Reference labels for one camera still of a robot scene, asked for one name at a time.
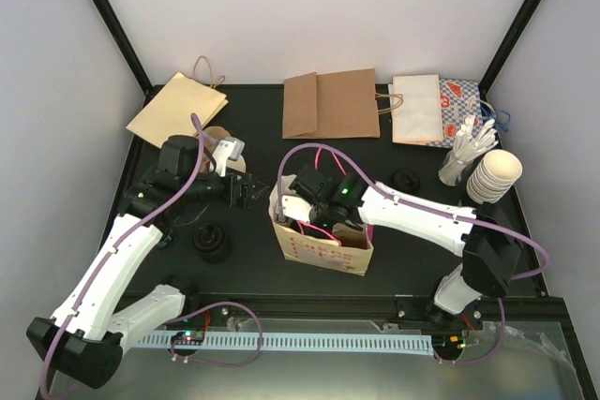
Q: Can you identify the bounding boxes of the cake print paper bag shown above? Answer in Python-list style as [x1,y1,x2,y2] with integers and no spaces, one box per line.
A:
[267,187,374,276]

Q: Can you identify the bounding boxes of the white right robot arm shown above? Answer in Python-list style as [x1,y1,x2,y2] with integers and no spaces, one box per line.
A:
[280,166,521,328]

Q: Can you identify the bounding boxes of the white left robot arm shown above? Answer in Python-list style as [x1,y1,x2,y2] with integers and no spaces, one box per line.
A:
[26,134,255,399]

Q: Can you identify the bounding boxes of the brown pulp cup carrier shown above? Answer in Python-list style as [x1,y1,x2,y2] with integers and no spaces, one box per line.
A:
[203,126,247,172]

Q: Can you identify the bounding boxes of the black cup lid stack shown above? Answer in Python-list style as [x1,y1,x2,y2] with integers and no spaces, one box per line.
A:
[390,168,421,195]

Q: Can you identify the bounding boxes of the stack of black lids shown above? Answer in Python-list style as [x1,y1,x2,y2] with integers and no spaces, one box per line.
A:
[192,222,232,264]

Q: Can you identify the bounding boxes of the brown kraft paper bag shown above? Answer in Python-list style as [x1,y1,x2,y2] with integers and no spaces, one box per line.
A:
[282,68,381,139]

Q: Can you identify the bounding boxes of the white paper bag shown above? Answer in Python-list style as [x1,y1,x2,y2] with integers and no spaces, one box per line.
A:
[375,74,443,145]

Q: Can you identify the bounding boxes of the white plastic cutlery bunch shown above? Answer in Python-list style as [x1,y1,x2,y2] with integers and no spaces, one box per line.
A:
[438,115,498,186]

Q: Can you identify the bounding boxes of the red blue patterned bag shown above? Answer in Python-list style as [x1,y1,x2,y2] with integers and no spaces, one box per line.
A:
[429,78,511,148]

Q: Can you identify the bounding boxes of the stack of paper cups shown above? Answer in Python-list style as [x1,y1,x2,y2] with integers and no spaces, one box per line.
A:
[466,149,523,204]

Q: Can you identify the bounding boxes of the tan paper bag with handles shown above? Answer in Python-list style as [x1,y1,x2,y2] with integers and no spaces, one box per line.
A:
[126,55,228,148]

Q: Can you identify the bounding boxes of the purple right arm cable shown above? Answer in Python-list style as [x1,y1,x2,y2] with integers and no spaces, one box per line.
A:
[277,143,550,363]

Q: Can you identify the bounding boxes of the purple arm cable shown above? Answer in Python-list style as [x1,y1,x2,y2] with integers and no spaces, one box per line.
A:
[37,113,268,400]
[277,143,550,363]

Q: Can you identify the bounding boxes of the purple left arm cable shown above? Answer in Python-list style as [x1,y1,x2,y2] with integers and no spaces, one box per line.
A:
[37,113,268,400]

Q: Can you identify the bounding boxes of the white perforated front rail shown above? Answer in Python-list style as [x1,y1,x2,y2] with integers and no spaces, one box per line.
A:
[134,330,434,357]

